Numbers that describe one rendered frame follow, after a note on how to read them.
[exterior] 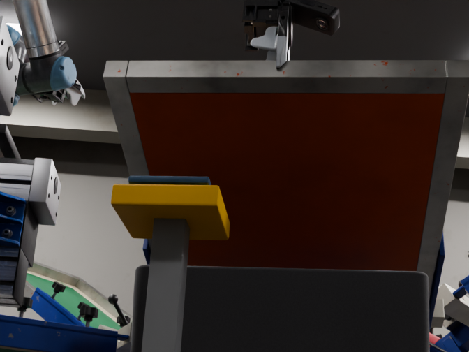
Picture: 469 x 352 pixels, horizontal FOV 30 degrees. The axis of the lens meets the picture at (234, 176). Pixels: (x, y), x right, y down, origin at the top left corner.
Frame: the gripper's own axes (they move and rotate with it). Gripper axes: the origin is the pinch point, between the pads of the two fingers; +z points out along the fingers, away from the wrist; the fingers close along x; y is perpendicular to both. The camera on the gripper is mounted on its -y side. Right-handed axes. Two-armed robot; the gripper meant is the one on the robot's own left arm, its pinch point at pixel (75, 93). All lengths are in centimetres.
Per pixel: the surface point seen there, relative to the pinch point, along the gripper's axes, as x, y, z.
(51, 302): -32, 47, 60
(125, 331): 28, 62, 7
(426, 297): 113, 62, -55
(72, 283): -69, 26, 124
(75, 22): -174, -158, 214
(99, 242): -205, -56, 348
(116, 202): 83, 64, -98
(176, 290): 90, 73, -91
